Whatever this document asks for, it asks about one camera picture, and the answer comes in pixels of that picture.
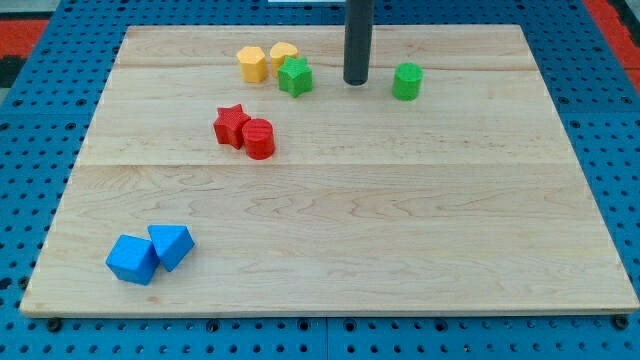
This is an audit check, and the blue cube block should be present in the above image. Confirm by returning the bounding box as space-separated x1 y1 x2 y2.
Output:
106 234 160 286

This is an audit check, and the red cylinder block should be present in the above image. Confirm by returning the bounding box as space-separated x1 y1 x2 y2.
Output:
242 118 275 160

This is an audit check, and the blue triangle block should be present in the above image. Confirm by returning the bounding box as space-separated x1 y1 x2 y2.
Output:
147 224 195 272

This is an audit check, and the green cylinder block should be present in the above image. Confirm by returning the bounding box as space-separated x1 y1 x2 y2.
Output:
392 62 424 101

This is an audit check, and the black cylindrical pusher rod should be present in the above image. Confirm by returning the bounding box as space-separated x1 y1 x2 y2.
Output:
343 0 375 86

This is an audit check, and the yellow heart block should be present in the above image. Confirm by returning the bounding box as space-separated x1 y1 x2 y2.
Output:
269 42 299 77

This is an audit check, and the green star block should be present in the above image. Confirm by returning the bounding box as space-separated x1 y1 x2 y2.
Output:
278 56 313 98

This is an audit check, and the red star block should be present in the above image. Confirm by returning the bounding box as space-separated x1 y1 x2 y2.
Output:
213 104 251 149

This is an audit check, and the wooden board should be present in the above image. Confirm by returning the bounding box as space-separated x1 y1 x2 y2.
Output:
20 25 639 318

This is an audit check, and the yellow hexagon block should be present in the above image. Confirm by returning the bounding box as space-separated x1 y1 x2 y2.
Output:
236 46 268 83

